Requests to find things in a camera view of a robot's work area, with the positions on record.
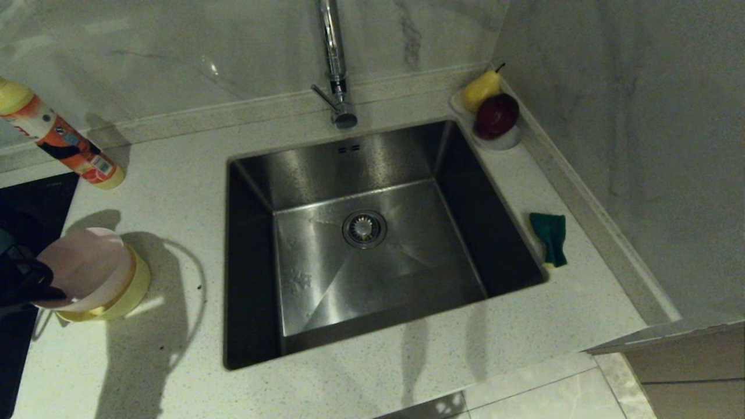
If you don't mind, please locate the yellow-capped dish soap bottle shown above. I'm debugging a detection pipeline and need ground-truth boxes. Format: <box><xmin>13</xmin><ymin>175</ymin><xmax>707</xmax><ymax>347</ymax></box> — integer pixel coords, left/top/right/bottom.
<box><xmin>0</xmin><ymin>79</ymin><xmax>126</xmax><ymax>190</ymax></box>

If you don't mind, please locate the yellow plastic bowl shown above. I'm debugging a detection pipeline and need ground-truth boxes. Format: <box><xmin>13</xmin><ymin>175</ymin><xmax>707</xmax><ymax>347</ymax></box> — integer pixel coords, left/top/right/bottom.
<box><xmin>55</xmin><ymin>244</ymin><xmax>151</xmax><ymax>322</ymax></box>

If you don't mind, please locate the chrome faucet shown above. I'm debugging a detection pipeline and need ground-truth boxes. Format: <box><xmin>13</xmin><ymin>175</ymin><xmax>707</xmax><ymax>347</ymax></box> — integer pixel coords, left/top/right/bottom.
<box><xmin>308</xmin><ymin>0</ymin><xmax>359</xmax><ymax>130</ymax></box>

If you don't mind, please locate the black induction cooktop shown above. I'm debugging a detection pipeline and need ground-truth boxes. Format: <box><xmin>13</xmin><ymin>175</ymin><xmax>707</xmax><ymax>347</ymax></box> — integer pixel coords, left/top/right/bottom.
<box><xmin>0</xmin><ymin>173</ymin><xmax>79</xmax><ymax>419</ymax></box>

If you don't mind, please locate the round metal sink drain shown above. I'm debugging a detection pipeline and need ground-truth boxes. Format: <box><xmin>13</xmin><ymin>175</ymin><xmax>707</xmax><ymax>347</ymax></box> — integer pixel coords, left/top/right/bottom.
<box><xmin>342</xmin><ymin>209</ymin><xmax>388</xmax><ymax>250</ymax></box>

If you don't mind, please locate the small white fruit dish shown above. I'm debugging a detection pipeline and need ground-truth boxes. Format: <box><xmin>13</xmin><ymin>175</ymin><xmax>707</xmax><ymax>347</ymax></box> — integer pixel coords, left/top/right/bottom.
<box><xmin>451</xmin><ymin>87</ymin><xmax>522</xmax><ymax>153</ymax></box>

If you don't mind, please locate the stainless steel sink basin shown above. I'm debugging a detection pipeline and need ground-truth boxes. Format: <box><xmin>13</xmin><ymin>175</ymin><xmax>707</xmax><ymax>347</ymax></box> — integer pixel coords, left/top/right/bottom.
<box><xmin>223</xmin><ymin>119</ymin><xmax>549</xmax><ymax>370</ymax></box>

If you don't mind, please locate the pink plastic bowl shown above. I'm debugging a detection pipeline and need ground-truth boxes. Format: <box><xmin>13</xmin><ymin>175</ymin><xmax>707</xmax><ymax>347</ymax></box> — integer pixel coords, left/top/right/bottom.
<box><xmin>36</xmin><ymin>228</ymin><xmax>136</xmax><ymax>312</ymax></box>

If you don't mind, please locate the green and yellow sponge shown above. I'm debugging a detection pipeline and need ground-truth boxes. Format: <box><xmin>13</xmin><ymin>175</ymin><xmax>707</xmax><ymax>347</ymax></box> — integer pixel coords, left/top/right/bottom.
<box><xmin>530</xmin><ymin>212</ymin><xmax>567</xmax><ymax>268</ymax></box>

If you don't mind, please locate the yellow pear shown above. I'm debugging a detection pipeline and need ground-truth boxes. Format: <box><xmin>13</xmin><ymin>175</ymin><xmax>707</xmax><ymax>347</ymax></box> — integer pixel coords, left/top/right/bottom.
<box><xmin>463</xmin><ymin>64</ymin><xmax>507</xmax><ymax>113</ymax></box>

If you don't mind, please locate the beige cabinet front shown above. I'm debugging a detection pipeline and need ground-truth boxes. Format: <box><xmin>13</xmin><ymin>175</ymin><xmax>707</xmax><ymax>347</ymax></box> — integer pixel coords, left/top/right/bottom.
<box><xmin>585</xmin><ymin>320</ymin><xmax>745</xmax><ymax>419</ymax></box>

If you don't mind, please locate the dark red apple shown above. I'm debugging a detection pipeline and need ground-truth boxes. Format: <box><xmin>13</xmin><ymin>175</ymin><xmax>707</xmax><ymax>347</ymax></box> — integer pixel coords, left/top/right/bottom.
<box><xmin>475</xmin><ymin>93</ymin><xmax>520</xmax><ymax>141</ymax></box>

